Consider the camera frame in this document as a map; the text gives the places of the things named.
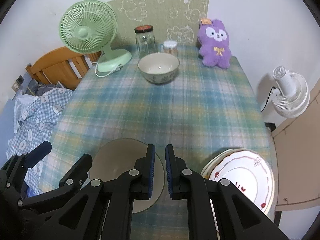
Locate green desk fan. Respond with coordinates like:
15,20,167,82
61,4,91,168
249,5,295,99
59,0,132,77

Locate wooden bed headboard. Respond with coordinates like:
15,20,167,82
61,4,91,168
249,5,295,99
25,47,101,90

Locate plaid tablecloth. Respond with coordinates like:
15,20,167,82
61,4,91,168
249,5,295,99
38,44,273,240

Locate grey striped pillow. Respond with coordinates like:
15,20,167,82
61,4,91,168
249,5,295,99
25,79,60,96

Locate glass jar black lid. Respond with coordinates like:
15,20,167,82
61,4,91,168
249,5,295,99
135,25,157,59

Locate purple plush bunny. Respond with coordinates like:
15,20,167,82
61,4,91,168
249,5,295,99
197,18,232,69

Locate green cartoon wall mat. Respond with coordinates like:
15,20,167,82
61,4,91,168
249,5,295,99
109,0,209,47

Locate floral bowl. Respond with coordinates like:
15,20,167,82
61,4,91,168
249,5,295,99
89,139,165,213
137,53,180,84

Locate blue checkered blanket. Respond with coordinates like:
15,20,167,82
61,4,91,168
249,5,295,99
4,87,74,196

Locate wall power socket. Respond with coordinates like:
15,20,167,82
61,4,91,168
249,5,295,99
11,75,24,93

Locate white red pattern plate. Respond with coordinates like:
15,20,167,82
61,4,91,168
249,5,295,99
207,149,275,216

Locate cotton swab container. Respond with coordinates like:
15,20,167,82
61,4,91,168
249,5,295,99
163,40,178,57

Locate white standing fan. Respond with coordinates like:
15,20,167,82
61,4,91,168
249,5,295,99
265,66,310,119

